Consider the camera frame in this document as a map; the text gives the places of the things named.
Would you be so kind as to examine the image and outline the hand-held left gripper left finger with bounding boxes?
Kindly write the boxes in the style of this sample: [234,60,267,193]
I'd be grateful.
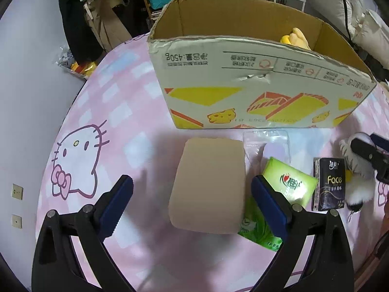
[31,175,134,292]

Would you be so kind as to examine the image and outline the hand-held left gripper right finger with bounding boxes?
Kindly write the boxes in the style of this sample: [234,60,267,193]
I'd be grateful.
[251,175,355,292]

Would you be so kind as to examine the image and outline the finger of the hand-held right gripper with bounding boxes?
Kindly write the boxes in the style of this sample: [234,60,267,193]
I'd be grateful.
[350,137,389,184]
[370,133,389,153]

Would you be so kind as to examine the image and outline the green leaf-print tissue packet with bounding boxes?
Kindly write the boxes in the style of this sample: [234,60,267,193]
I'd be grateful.
[238,198,284,251]

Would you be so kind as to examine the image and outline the light green tissue packet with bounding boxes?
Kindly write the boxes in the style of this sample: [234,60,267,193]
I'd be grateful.
[262,156,318,204]

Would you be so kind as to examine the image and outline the white and black plush toy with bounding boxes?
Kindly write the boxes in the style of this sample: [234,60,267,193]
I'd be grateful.
[339,132,376,222]

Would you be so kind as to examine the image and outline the black tissue packet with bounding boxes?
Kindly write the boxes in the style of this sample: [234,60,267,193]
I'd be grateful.
[312,157,347,212]

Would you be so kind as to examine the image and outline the clear plastic bag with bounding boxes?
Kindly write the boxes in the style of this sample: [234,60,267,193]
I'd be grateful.
[243,129,292,171]

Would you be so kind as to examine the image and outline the beige tissue pack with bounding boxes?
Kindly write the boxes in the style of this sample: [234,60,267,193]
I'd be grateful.
[168,138,246,235]

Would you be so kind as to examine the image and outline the printed cardboard box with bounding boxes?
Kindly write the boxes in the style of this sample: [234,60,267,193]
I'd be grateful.
[147,0,377,129]

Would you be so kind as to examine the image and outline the pink cat-print bedsheet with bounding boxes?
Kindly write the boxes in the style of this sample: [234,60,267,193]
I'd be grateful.
[35,35,389,292]

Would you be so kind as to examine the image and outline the yellow plush toy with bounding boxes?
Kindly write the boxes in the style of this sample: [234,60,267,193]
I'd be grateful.
[280,27,311,51]

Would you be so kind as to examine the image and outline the pile of snack bags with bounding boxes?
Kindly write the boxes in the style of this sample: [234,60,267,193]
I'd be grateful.
[56,47,98,80]

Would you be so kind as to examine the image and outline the cream padded chair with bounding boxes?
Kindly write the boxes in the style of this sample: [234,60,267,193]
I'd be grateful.
[301,0,389,64]

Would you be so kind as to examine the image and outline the black coat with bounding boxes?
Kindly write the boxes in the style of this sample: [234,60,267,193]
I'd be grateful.
[58,0,102,63]

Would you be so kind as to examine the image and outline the wooden shelf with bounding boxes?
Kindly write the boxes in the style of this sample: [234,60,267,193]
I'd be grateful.
[136,0,265,28]

